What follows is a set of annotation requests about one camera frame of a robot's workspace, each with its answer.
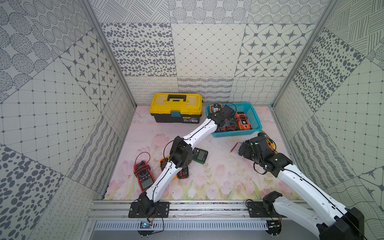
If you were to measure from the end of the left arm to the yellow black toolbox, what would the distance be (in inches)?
9.5

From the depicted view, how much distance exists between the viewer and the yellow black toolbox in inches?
39.3

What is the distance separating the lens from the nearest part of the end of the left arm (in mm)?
719
